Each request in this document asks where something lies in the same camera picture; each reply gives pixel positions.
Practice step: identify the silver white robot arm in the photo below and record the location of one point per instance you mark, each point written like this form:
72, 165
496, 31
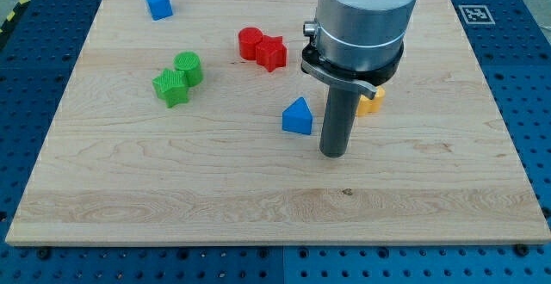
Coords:
356, 45

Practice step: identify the red star block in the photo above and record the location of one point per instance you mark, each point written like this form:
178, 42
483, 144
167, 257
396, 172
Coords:
271, 53

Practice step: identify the yellow hexagon block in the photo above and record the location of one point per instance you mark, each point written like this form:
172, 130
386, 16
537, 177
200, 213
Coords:
367, 106

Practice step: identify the green star block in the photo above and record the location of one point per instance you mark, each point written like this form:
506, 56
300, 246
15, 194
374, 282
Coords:
171, 87

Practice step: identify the blue triangle block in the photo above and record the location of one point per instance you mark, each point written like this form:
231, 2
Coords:
298, 118

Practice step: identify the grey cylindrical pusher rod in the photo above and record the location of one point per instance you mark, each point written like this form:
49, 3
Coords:
340, 112

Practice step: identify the red cylinder block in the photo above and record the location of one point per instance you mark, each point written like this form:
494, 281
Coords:
248, 39

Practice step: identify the green cylinder block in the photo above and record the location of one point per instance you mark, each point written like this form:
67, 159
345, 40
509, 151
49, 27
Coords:
190, 63

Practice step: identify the wooden board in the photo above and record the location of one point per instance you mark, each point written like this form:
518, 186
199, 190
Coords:
436, 165

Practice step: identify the blue cube block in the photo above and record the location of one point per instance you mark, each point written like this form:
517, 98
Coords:
159, 9

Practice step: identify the white fiducial marker tag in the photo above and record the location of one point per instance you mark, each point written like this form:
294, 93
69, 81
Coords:
474, 14

